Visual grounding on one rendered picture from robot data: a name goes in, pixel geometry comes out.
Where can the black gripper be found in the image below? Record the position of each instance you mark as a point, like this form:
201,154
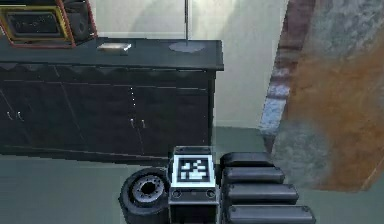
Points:
146,193

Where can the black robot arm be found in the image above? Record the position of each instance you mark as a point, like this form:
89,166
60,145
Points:
240,193

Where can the black sideboard cabinet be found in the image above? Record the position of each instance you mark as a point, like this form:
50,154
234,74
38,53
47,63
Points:
106,100

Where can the small silver flat box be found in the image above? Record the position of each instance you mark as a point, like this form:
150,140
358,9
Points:
114,46

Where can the grey floor lamp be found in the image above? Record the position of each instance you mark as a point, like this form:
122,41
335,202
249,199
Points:
187,40

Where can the rusty orange grey panel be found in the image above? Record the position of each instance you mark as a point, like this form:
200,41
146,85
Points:
326,100

